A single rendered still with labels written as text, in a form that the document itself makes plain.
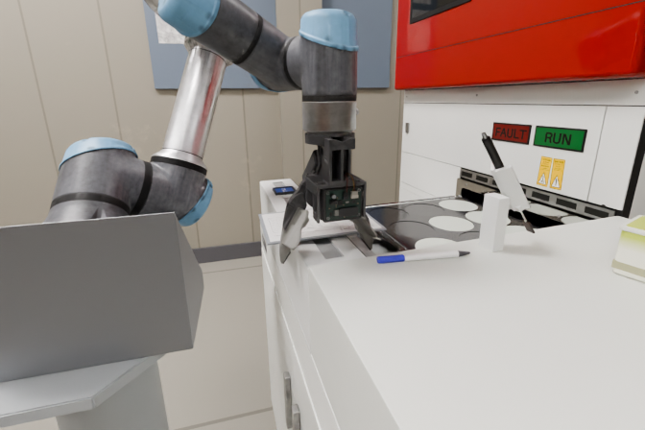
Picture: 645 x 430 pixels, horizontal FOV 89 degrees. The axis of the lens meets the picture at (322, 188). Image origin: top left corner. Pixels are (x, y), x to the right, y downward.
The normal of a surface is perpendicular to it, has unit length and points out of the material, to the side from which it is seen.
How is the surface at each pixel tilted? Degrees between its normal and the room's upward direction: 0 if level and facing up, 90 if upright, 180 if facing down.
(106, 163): 52
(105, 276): 90
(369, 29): 90
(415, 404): 0
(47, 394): 0
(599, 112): 90
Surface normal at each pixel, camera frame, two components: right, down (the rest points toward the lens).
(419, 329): -0.01, -0.97
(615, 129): -0.95, 0.09
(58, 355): 0.24, 0.25
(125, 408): 0.75, 0.17
